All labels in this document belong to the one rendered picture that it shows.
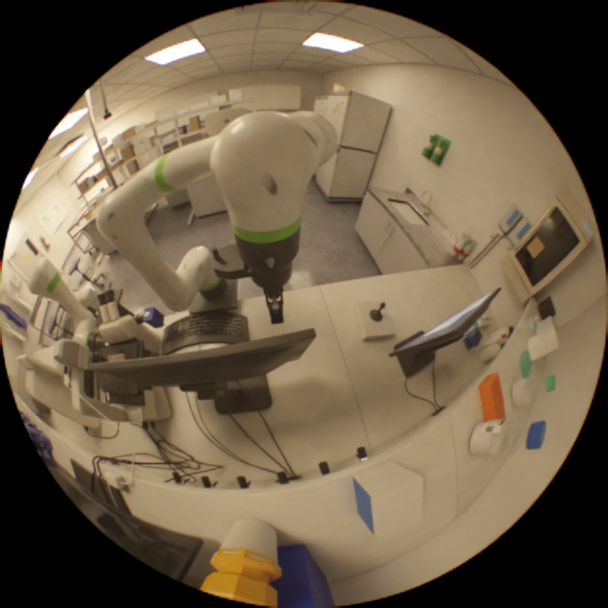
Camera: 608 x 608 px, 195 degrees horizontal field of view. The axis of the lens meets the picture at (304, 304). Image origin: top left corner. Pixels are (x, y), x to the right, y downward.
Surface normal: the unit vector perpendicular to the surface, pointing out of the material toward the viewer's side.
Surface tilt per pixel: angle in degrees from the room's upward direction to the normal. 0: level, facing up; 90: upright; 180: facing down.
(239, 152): 65
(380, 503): 0
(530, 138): 90
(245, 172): 84
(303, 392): 0
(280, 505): 0
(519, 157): 90
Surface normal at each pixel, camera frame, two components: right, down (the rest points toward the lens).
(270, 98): 0.26, 0.80
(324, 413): 0.08, -0.46
